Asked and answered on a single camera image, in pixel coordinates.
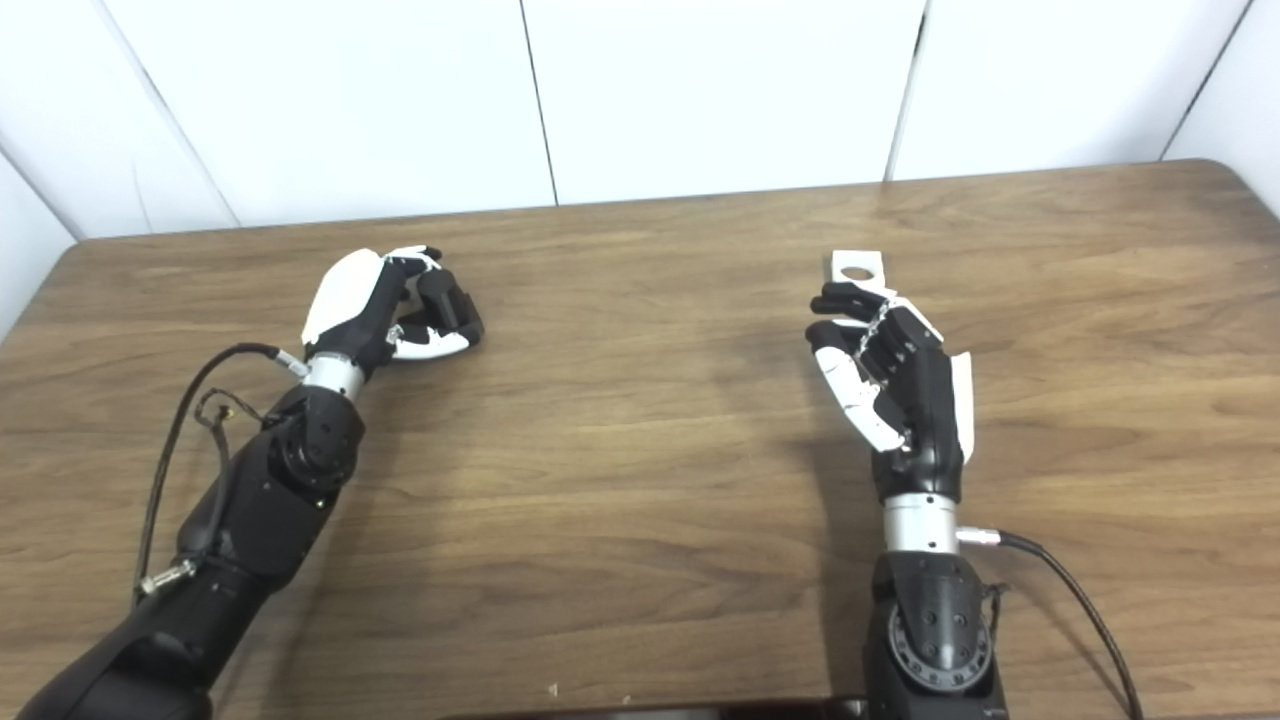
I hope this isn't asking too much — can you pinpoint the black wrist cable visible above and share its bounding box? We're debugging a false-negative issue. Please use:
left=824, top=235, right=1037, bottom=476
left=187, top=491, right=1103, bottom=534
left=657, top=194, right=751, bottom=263
left=955, top=528, right=1146, bottom=720
left=132, top=343, right=311, bottom=606

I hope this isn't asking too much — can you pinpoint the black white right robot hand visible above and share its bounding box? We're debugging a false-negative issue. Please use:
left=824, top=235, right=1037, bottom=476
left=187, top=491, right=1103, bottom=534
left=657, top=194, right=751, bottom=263
left=805, top=282, right=976, bottom=501

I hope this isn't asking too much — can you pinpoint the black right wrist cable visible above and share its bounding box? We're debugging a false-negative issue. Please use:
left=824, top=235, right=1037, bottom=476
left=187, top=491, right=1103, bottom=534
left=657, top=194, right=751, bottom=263
left=955, top=528, right=1146, bottom=720

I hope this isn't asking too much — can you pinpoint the black peg with square base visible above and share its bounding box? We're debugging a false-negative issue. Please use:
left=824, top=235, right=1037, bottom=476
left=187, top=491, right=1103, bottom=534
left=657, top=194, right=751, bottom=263
left=418, top=268, right=485, bottom=346

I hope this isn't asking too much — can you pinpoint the black robot torso edge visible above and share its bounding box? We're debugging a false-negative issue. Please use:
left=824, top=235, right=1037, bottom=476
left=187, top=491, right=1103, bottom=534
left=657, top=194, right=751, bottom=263
left=440, top=697, right=871, bottom=720

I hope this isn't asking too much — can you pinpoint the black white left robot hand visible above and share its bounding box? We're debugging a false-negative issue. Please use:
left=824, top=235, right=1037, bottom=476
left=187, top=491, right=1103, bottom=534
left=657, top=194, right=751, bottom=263
left=300, top=245, right=486, bottom=386

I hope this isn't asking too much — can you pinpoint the thin left arm wire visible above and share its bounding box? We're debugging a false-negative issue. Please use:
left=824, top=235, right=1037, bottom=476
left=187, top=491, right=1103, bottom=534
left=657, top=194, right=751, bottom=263
left=195, top=388, right=266, bottom=501

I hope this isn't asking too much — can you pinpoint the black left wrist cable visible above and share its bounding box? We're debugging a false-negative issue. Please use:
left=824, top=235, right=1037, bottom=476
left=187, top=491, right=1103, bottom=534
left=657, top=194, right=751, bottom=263
left=132, top=343, right=311, bottom=606

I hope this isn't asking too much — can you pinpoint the white square piece with hole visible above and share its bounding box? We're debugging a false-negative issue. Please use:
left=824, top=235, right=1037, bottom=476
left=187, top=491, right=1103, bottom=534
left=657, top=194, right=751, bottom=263
left=830, top=250, right=889, bottom=299

